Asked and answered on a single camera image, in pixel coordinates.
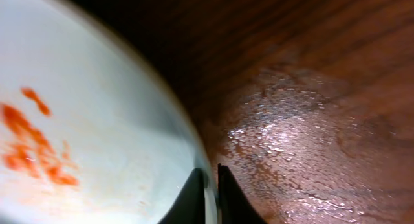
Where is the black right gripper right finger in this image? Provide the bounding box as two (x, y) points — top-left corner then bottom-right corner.
(217, 164), (266, 224)

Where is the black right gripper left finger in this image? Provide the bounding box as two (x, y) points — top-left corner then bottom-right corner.
(159, 168), (206, 224)

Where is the pale plate with sauce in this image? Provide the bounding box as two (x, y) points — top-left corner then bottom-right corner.
(1, 0), (221, 223)

